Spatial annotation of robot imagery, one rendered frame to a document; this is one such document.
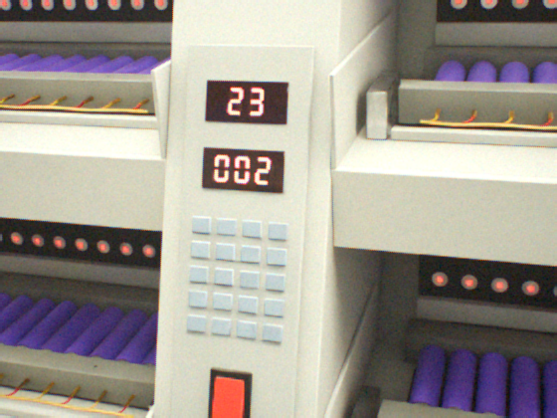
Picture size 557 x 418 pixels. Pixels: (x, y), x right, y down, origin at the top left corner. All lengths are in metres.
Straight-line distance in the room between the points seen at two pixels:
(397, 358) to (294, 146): 0.22
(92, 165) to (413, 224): 0.18
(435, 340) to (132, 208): 0.23
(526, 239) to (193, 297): 0.18
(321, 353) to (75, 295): 0.28
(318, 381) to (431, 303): 0.17
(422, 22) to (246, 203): 0.25
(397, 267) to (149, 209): 0.23
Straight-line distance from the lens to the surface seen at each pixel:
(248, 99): 0.40
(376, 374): 0.55
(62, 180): 0.47
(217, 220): 0.41
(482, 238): 0.40
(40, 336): 0.60
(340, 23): 0.40
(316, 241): 0.40
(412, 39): 0.60
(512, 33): 0.56
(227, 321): 0.41
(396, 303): 0.60
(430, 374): 0.52
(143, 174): 0.44
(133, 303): 0.61
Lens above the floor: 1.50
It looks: 3 degrees down
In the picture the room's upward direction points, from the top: 3 degrees clockwise
